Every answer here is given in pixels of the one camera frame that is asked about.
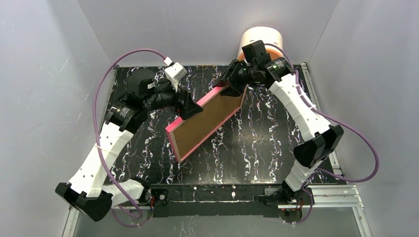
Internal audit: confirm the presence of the brown cardboard backing board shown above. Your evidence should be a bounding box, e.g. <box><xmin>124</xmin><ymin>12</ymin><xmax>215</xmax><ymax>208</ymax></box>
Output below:
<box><xmin>173</xmin><ymin>87</ymin><xmax>246</xmax><ymax>158</ymax></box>

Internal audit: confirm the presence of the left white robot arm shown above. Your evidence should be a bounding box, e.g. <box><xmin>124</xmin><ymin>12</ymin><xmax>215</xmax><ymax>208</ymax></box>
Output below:
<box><xmin>55</xmin><ymin>64</ymin><xmax>203</xmax><ymax>222</ymax></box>

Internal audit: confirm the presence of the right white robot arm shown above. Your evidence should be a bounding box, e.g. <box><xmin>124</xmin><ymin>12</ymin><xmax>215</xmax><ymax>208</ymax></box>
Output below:
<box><xmin>213</xmin><ymin>40</ymin><xmax>344</xmax><ymax>200</ymax></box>

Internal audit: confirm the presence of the round cream drawer cabinet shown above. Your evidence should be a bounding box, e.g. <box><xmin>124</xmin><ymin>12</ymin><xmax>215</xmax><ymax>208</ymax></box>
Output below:
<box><xmin>237</xmin><ymin>26</ymin><xmax>283</xmax><ymax>61</ymax></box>

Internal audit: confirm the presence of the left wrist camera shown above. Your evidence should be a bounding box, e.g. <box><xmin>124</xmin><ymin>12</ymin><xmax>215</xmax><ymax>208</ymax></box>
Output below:
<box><xmin>163</xmin><ymin>57</ymin><xmax>187</xmax><ymax>92</ymax></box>

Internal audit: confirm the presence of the aluminium right side rail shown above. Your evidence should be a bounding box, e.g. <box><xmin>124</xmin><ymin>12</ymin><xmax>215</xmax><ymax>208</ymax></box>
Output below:
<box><xmin>301</xmin><ymin>62</ymin><xmax>342</xmax><ymax>175</ymax></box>

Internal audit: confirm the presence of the aluminium rail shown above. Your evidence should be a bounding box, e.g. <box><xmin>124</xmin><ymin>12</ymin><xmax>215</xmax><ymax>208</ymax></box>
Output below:
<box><xmin>301</xmin><ymin>62</ymin><xmax>342</xmax><ymax>175</ymax></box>
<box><xmin>62</xmin><ymin>185</ymin><xmax>373</xmax><ymax>237</ymax></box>

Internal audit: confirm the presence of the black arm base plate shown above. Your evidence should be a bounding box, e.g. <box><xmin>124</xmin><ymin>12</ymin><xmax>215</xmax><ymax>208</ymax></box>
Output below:
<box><xmin>138</xmin><ymin>184</ymin><xmax>315</xmax><ymax>219</ymax></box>

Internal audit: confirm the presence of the aluminium front rail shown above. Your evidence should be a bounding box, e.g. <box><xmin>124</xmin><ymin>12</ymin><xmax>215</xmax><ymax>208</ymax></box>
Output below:
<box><xmin>62</xmin><ymin>185</ymin><xmax>373</xmax><ymax>237</ymax></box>

